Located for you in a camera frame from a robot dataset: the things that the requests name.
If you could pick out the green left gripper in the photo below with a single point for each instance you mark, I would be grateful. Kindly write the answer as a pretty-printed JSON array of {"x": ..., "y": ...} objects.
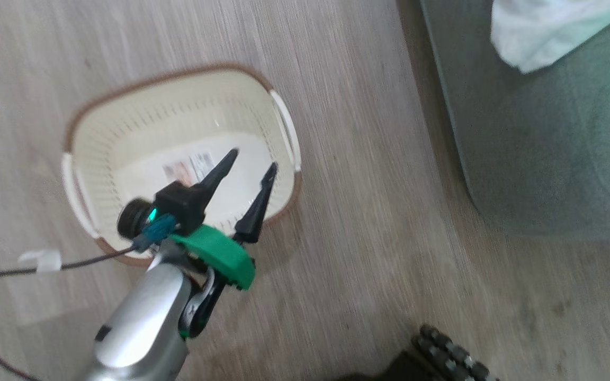
[{"x": 220, "y": 254}]

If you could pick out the white garment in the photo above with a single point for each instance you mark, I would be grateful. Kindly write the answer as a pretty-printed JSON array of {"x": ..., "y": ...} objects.
[{"x": 543, "y": 29}]

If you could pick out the cream plastic laundry basket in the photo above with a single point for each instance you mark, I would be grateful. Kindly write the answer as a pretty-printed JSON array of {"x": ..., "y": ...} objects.
[{"x": 141, "y": 121}]

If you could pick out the paper label sticker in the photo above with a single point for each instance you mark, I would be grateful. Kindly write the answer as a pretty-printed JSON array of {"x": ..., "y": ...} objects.
[{"x": 191, "y": 166}]

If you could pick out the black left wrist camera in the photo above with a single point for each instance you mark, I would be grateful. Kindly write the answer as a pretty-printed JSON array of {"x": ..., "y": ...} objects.
[{"x": 178, "y": 203}]

